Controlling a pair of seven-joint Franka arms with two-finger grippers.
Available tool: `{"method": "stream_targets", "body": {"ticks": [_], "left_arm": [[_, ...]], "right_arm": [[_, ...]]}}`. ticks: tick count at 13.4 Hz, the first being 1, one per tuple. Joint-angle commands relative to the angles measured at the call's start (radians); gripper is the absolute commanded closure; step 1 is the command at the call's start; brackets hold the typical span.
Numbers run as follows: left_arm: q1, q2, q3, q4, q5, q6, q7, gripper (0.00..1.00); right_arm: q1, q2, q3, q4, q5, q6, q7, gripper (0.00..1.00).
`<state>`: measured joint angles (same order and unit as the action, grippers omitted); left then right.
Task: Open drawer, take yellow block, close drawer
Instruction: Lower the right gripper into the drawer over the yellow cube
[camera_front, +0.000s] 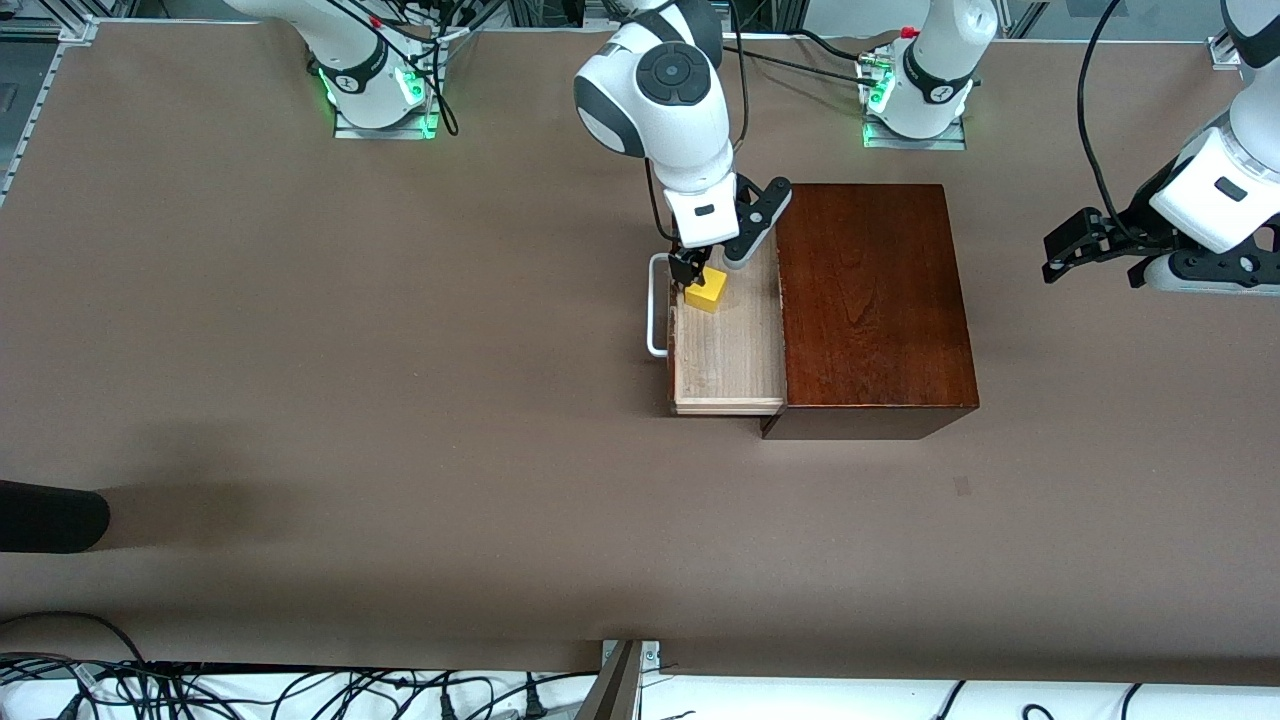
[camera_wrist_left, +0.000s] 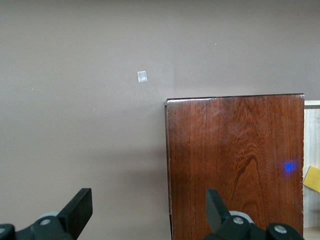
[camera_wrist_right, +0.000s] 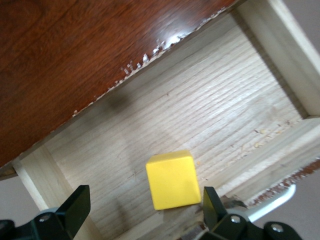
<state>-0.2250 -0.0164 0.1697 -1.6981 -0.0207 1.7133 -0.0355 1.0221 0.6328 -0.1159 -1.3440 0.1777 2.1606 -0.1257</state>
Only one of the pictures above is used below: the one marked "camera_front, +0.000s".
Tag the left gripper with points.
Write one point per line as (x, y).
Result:
(1132, 227)

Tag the grey metal camera post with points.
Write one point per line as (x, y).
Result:
(615, 690)

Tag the aluminium frame rail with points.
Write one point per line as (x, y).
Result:
(44, 85)

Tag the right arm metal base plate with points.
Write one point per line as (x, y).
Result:
(385, 132)

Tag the yellow block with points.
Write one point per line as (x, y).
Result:
(708, 293)

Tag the aluminium frame bar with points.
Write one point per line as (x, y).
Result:
(600, 10)

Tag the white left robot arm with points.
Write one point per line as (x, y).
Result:
(930, 70)

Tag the dark brown wooden cabinet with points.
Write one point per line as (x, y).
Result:
(880, 300)

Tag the black cylindrical object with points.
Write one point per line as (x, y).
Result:
(50, 515)

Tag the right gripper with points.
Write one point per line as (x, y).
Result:
(688, 266)

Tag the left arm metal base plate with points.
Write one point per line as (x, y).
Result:
(915, 143)

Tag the brown table cover sheet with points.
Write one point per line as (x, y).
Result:
(500, 450)

